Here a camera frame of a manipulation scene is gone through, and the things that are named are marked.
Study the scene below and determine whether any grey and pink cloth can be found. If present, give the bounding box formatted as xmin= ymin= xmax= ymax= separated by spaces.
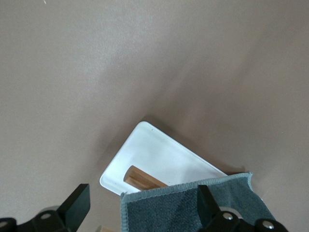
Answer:
xmin=120 ymin=172 xmax=277 ymax=232

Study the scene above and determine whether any brown wooden stick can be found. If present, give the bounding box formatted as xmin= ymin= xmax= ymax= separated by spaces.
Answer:
xmin=123 ymin=166 xmax=169 ymax=190

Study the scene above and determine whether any white rectangular tray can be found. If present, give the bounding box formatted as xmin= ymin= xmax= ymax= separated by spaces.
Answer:
xmin=99 ymin=121 xmax=229 ymax=196

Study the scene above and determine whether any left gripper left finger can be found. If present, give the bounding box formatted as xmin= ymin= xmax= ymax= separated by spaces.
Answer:
xmin=0 ymin=183 xmax=91 ymax=232

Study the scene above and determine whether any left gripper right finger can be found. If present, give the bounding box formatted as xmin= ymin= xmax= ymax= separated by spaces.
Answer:
xmin=197 ymin=185 xmax=289 ymax=232

